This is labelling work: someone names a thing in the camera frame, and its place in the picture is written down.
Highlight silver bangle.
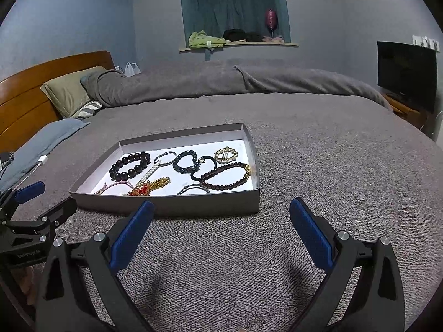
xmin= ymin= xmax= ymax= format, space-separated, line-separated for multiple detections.
xmin=176 ymin=184 xmax=211 ymax=196

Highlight keyring with pearl chain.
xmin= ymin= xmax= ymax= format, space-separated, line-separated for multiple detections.
xmin=136 ymin=151 xmax=177 ymax=187

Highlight green pillow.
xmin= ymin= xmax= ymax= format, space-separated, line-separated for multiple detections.
xmin=40 ymin=66 xmax=106 ymax=119

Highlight rolled grey comforter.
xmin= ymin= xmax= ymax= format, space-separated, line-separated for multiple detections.
xmin=80 ymin=59 xmax=393 ymax=111

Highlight gold filigree bangle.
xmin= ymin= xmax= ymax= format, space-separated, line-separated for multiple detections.
xmin=215 ymin=147 xmax=239 ymax=163

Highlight black television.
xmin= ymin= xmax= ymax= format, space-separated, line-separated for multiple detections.
xmin=377 ymin=41 xmax=437 ymax=113

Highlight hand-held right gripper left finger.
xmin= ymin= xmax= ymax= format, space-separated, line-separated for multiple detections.
xmin=35 ymin=199 xmax=155 ymax=332

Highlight black bead bracelet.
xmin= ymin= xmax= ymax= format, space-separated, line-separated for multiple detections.
xmin=109 ymin=152 xmax=151 ymax=182

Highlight white wall sockets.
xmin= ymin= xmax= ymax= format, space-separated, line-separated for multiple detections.
xmin=412 ymin=35 xmax=440 ymax=51

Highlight dark red bead bracelet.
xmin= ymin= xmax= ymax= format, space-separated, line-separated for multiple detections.
xmin=199 ymin=162 xmax=251 ymax=192

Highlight teal curtain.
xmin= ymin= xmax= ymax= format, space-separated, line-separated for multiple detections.
xmin=180 ymin=0 xmax=290 ymax=47

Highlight white charger cable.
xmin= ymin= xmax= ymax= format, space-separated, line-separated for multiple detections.
xmin=10 ymin=157 xmax=48 ymax=189

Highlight green cloth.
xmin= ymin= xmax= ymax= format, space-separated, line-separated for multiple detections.
xmin=189 ymin=31 xmax=227 ymax=49

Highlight white plastic bag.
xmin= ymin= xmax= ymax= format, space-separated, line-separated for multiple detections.
xmin=116 ymin=62 xmax=142 ymax=77

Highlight dark cloth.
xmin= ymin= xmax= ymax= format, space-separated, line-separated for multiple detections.
xmin=222 ymin=28 xmax=264 ymax=43

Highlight wooden headboard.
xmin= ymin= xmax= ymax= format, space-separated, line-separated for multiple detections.
xmin=0 ymin=51 xmax=115 ymax=153

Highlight black hair tie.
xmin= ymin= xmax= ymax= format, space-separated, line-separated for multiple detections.
xmin=190 ymin=155 xmax=217 ymax=182

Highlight pink cord bracelet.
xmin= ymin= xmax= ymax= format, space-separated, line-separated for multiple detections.
xmin=93 ymin=181 xmax=134 ymax=196

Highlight grey bedspread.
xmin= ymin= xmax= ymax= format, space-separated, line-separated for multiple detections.
xmin=0 ymin=95 xmax=443 ymax=332

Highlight blue-grey cloth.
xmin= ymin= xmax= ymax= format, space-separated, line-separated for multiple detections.
xmin=0 ymin=118 xmax=91 ymax=191

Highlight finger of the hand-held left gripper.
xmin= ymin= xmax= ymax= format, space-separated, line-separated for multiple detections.
xmin=7 ymin=198 xmax=78 ymax=241
xmin=7 ymin=181 xmax=46 ymax=211

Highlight dark green bead bracelet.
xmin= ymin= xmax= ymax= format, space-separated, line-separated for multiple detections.
xmin=172 ymin=150 xmax=199 ymax=174

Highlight gold tassel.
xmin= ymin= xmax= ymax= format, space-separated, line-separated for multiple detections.
xmin=147 ymin=176 xmax=171 ymax=191

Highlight wooden window sill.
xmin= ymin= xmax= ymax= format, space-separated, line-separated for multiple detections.
xmin=179 ymin=41 xmax=299 ymax=54

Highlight grey cardboard tray box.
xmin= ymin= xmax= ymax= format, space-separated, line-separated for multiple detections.
xmin=68 ymin=123 xmax=261 ymax=219

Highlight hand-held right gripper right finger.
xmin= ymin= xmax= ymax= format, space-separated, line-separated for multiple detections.
xmin=289 ymin=197 xmax=405 ymax=332

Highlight striped pillow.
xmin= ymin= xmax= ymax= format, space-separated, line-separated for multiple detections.
xmin=76 ymin=101 xmax=102 ymax=120

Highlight wooden television stand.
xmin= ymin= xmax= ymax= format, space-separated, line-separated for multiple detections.
xmin=382 ymin=92 xmax=430 ymax=132

